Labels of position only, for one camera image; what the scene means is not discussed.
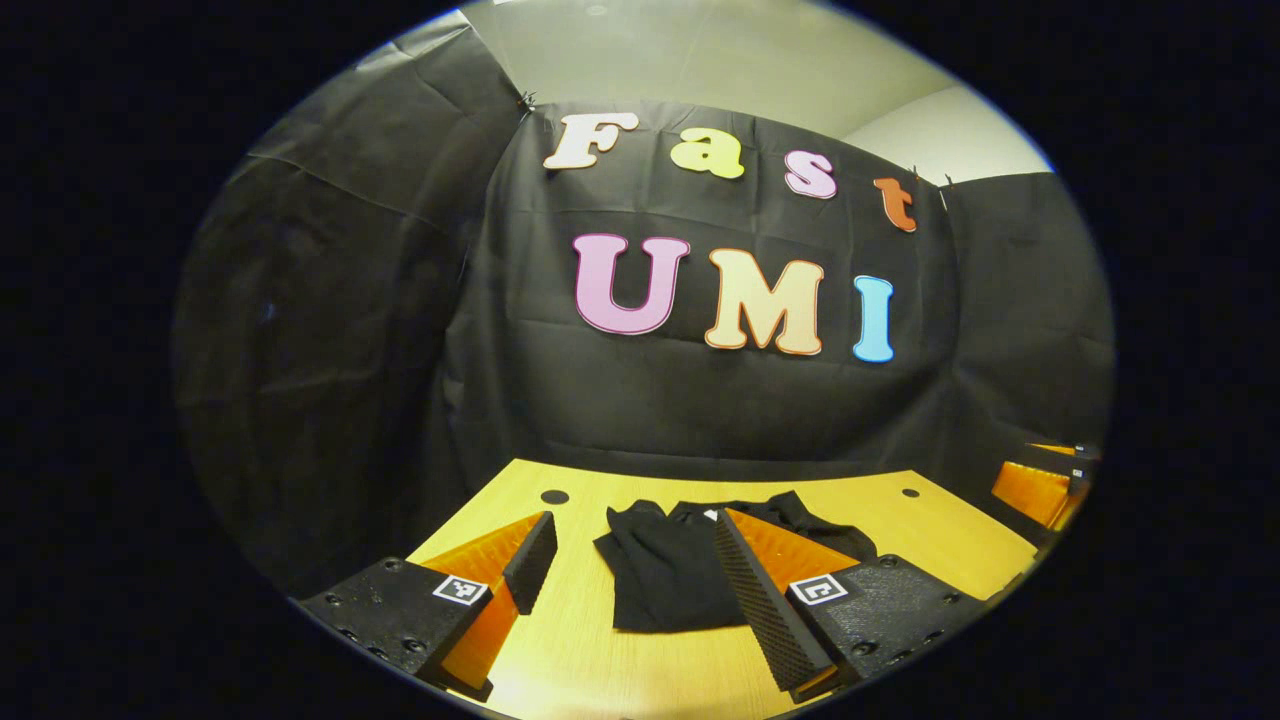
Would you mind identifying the black backdrop cloth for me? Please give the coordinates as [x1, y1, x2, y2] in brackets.
[172, 10, 1117, 593]

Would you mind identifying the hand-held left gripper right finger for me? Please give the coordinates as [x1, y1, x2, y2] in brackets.
[711, 507, 987, 705]

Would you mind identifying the black buttoned garment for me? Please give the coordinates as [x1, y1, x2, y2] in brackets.
[592, 489, 880, 635]

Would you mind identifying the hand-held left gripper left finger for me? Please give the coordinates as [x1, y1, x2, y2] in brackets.
[288, 510, 559, 703]

